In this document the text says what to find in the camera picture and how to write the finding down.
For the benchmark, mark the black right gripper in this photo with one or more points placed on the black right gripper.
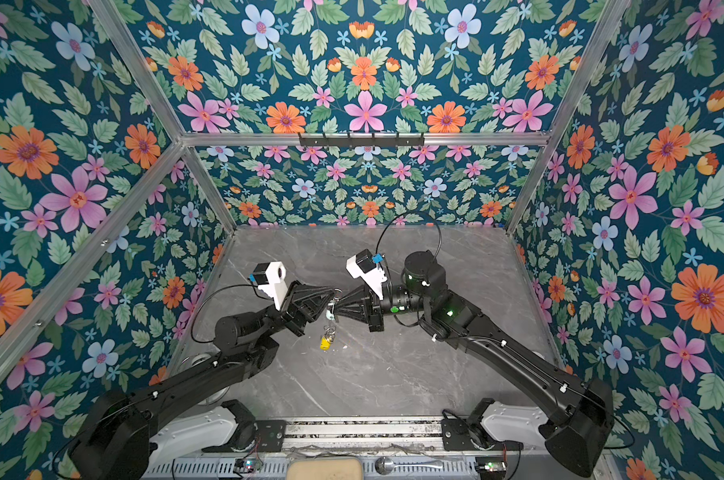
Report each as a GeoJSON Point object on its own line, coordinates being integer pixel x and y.
{"type": "Point", "coordinates": [352, 309]}

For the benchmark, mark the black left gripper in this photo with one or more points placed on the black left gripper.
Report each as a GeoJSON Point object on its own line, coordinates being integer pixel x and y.
{"type": "Point", "coordinates": [297, 312]}

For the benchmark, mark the large keyring with red grip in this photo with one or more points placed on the large keyring with red grip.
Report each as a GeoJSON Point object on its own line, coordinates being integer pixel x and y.
{"type": "Point", "coordinates": [331, 306]}

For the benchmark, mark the bunch of keys yellow tag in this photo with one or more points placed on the bunch of keys yellow tag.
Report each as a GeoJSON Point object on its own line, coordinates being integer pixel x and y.
{"type": "Point", "coordinates": [328, 337]}

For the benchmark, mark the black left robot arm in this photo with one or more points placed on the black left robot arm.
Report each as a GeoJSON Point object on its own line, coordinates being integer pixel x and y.
{"type": "Point", "coordinates": [126, 434]}

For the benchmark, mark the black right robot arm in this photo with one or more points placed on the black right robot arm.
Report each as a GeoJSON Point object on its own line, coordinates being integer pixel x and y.
{"type": "Point", "coordinates": [571, 418]}

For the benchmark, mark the black hook rack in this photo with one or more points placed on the black hook rack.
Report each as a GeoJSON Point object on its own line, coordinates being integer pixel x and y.
{"type": "Point", "coordinates": [349, 140]}

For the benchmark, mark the metal spoon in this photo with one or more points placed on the metal spoon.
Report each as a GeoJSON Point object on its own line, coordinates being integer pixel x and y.
{"type": "Point", "coordinates": [389, 465]}

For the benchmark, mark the beige pad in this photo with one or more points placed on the beige pad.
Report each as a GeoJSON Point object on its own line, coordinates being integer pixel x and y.
{"type": "Point", "coordinates": [326, 469]}

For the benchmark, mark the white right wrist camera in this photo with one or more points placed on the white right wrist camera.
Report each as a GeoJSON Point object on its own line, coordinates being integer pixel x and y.
{"type": "Point", "coordinates": [368, 266]}

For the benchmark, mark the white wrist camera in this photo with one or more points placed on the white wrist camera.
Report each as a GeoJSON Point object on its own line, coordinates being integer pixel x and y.
{"type": "Point", "coordinates": [368, 266]}
{"type": "Point", "coordinates": [270, 278]}

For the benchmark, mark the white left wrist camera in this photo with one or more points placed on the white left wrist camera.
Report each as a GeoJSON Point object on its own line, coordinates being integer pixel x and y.
{"type": "Point", "coordinates": [270, 278]}

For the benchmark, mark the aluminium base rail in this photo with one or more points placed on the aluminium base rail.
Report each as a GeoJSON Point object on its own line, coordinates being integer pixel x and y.
{"type": "Point", "coordinates": [392, 435]}

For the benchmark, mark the aluminium frame horizontal bar back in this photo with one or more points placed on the aluminium frame horizontal bar back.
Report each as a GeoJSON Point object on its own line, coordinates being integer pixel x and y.
{"type": "Point", "coordinates": [467, 139]}

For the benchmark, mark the aluminium frame bar left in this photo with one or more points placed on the aluminium frame bar left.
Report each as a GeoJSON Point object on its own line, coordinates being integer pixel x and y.
{"type": "Point", "coordinates": [22, 335]}

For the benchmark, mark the aluminium frame corner post left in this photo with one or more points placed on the aluminium frame corner post left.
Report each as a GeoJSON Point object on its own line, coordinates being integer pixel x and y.
{"type": "Point", "coordinates": [118, 32]}

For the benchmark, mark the aluminium frame corner post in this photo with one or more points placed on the aluminium frame corner post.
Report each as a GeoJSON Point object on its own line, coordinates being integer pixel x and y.
{"type": "Point", "coordinates": [606, 27]}
{"type": "Point", "coordinates": [118, 32]}

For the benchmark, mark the aluminium frame corner post right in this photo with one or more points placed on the aluminium frame corner post right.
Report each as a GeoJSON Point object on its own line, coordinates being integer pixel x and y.
{"type": "Point", "coordinates": [606, 27]}

